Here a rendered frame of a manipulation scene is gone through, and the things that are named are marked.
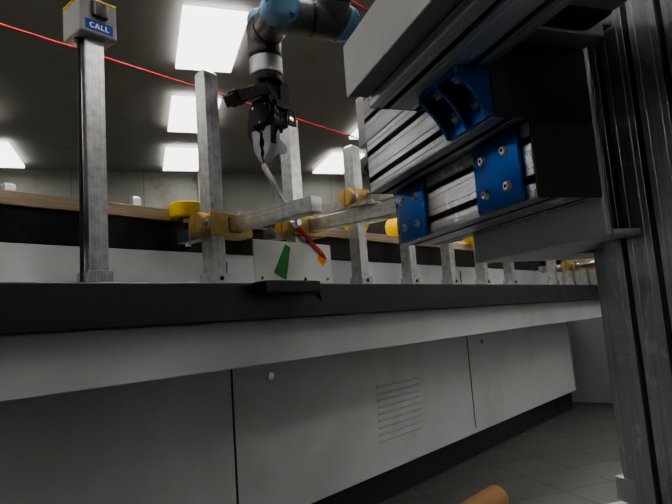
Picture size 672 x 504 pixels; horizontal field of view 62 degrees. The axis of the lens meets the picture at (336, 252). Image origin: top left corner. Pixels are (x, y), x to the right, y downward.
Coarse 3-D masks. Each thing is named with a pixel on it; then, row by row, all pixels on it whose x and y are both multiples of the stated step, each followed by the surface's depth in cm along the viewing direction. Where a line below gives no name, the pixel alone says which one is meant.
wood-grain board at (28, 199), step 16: (0, 192) 107; (16, 192) 109; (48, 208) 113; (64, 208) 115; (112, 208) 123; (128, 208) 126; (144, 208) 129; (160, 208) 133; (368, 240) 193; (384, 240) 200
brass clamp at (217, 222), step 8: (192, 216) 117; (200, 216) 115; (208, 216) 117; (216, 216) 118; (224, 216) 120; (232, 216) 121; (192, 224) 117; (200, 224) 115; (208, 224) 115; (216, 224) 118; (224, 224) 119; (192, 232) 117; (200, 232) 116; (208, 232) 117; (216, 232) 117; (224, 232) 119; (232, 232) 121; (240, 232) 122; (248, 232) 124; (232, 240) 126; (240, 240) 127
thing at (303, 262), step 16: (256, 240) 126; (272, 240) 129; (256, 256) 125; (272, 256) 129; (304, 256) 137; (256, 272) 124; (272, 272) 128; (288, 272) 132; (304, 272) 136; (320, 272) 140
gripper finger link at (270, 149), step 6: (270, 126) 122; (264, 132) 123; (270, 132) 122; (264, 138) 123; (270, 138) 122; (276, 138) 124; (264, 144) 123; (270, 144) 122; (276, 144) 124; (282, 144) 125; (264, 150) 123; (270, 150) 122; (276, 150) 124; (282, 150) 125; (264, 156) 123; (270, 156) 122; (264, 162) 123; (270, 162) 123
